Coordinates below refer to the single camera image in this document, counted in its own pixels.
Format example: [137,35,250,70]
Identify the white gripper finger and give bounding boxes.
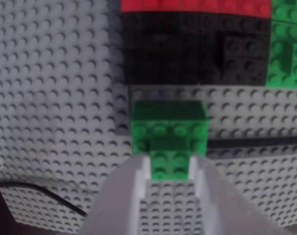
[189,154,287,235]
[81,155,149,235]

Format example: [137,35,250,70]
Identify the black cable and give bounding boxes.
[0,181,88,217]

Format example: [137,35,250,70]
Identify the green lego cube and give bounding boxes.
[270,0,297,24]
[265,21,297,89]
[130,100,210,182]

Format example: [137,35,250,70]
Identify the grey lego baseplate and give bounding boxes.
[0,0,297,235]

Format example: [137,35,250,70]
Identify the black lego cube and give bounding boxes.
[198,12,272,87]
[122,11,201,86]

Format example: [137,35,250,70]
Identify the red lego cube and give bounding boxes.
[120,0,198,14]
[196,0,273,20]

